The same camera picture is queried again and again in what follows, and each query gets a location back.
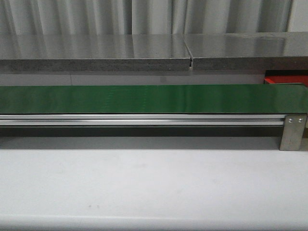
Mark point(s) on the red plastic tray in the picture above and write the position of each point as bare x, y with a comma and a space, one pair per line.
288, 79

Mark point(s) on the green conveyor belt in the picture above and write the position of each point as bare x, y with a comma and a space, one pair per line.
155, 99

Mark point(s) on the grey stone counter right slab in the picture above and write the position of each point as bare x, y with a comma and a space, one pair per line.
248, 51

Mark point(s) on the grey stone counter slab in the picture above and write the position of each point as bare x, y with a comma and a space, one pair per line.
93, 53
248, 51

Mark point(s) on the grey stone counter left slab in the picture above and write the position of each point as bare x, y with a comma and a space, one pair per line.
93, 53

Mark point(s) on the grey pleated curtain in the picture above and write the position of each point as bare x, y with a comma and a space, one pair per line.
97, 17

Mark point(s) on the steel conveyor support bracket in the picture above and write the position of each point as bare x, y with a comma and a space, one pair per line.
292, 132

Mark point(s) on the aluminium conveyor frame rail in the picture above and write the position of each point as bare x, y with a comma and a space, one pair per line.
141, 120

